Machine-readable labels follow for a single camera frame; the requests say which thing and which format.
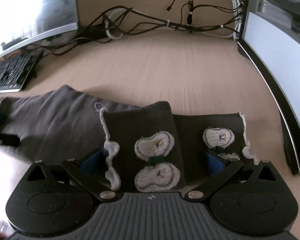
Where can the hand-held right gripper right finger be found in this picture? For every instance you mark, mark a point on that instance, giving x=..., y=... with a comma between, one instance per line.
x=215, y=165

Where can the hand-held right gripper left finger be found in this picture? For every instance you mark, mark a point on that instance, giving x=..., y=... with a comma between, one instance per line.
x=90, y=163

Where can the dark grey patterned sock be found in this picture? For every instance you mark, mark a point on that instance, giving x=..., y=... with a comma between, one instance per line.
x=65, y=120

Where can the black keyboard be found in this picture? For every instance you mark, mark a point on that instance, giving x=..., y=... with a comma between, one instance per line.
x=10, y=72

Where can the curved silver-edged monitor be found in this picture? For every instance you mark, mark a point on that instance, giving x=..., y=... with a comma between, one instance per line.
x=32, y=12

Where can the black power adapter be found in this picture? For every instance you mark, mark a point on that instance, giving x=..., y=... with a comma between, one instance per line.
x=90, y=33

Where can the black-framed monitor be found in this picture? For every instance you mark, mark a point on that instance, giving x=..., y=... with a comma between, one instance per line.
x=277, y=45

